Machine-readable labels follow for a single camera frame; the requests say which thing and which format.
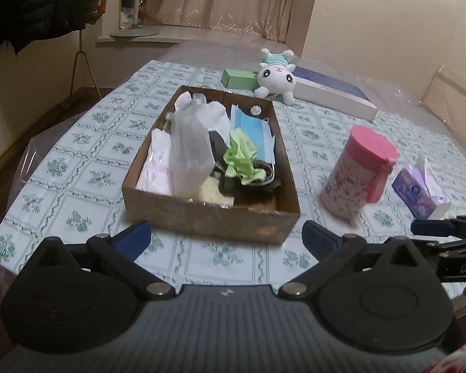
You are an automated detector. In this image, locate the brown cardboard box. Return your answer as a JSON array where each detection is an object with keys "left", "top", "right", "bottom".
[{"left": 121, "top": 85, "right": 301, "bottom": 245}]

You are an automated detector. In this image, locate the black jacket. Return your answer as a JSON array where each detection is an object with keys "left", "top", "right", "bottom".
[{"left": 0, "top": 0, "right": 102, "bottom": 53}]

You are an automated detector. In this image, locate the small green box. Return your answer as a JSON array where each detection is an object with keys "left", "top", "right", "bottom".
[{"left": 221, "top": 68, "right": 259, "bottom": 90}]

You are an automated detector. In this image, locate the yellow towel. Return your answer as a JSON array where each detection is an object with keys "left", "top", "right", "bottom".
[{"left": 196, "top": 177, "right": 235, "bottom": 207}]

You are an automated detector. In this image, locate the purple tissue pack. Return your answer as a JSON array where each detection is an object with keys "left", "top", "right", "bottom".
[{"left": 392, "top": 153, "right": 451, "bottom": 221}]

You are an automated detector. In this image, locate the clear plastic bag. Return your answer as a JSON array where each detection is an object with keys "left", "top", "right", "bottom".
[{"left": 167, "top": 91, "right": 215, "bottom": 200}]

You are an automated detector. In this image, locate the blue face mask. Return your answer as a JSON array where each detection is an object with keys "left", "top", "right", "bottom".
[{"left": 229, "top": 104, "right": 277, "bottom": 166}]

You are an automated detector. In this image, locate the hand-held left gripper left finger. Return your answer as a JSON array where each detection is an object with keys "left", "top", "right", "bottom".
[{"left": 21, "top": 219, "right": 177, "bottom": 301}]

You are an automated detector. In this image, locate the white bunny plush toy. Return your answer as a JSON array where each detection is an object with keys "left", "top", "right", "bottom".
[{"left": 254, "top": 48, "right": 296, "bottom": 105}]

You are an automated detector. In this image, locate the green cloth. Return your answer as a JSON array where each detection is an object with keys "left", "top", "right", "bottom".
[{"left": 222, "top": 127, "right": 268, "bottom": 185}]

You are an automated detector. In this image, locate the pink lidded cup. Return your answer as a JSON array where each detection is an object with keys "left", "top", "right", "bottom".
[{"left": 319, "top": 125, "right": 399, "bottom": 222}]

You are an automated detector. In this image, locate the white and pink cloth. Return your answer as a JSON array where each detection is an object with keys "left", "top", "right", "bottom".
[{"left": 135, "top": 128, "right": 175, "bottom": 196}]

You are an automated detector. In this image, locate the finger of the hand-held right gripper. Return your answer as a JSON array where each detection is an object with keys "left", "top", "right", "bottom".
[
  {"left": 410, "top": 215, "right": 466, "bottom": 237},
  {"left": 421, "top": 236, "right": 466, "bottom": 256}
]

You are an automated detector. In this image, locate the dark brown cloth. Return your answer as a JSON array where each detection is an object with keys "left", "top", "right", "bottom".
[{"left": 217, "top": 159, "right": 282, "bottom": 210}]

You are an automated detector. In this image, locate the beige curtain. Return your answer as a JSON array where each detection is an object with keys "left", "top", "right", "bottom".
[{"left": 144, "top": 0, "right": 321, "bottom": 43}]

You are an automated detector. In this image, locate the metal coat rack stand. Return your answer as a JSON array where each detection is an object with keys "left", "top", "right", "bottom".
[{"left": 68, "top": 27, "right": 103, "bottom": 99}]

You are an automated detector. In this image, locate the plastic wrapped headboard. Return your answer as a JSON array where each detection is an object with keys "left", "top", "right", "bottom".
[{"left": 421, "top": 65, "right": 466, "bottom": 125}]

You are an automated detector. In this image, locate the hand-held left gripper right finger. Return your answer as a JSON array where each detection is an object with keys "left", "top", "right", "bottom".
[{"left": 277, "top": 219, "right": 436, "bottom": 301}]

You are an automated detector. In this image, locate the white floor fan stand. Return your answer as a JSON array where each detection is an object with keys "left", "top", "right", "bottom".
[{"left": 109, "top": 0, "right": 160, "bottom": 40}]

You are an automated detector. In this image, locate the blue and white flat box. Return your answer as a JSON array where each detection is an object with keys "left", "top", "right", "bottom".
[{"left": 291, "top": 66, "right": 378, "bottom": 122}]

